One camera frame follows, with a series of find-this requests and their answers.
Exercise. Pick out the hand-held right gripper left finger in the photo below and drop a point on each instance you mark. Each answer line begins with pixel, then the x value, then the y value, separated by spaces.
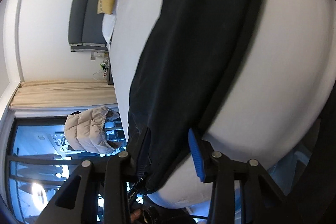
pixel 136 145

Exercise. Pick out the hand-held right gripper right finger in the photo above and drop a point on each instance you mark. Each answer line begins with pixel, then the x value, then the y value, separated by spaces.
pixel 195 155

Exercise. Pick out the black pants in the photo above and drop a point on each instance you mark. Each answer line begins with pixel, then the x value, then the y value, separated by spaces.
pixel 197 56

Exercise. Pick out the beige puffer jacket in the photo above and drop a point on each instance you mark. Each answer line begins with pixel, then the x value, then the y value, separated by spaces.
pixel 84 132

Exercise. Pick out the grey nightstand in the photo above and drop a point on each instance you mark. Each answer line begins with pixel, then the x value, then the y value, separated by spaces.
pixel 110 77

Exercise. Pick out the beige curtain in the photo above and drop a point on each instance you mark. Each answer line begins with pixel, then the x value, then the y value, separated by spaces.
pixel 65 94

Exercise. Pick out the large window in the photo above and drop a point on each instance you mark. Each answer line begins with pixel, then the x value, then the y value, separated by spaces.
pixel 31 148

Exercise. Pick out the white pillow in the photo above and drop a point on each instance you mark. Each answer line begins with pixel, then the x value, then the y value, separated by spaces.
pixel 107 27

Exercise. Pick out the bed with white sheet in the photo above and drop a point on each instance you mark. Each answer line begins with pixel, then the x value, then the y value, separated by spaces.
pixel 275 56

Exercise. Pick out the grey padded headboard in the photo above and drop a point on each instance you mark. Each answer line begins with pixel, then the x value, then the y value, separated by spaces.
pixel 78 16

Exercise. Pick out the wall socket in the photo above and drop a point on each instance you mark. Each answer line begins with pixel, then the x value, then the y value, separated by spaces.
pixel 95 55

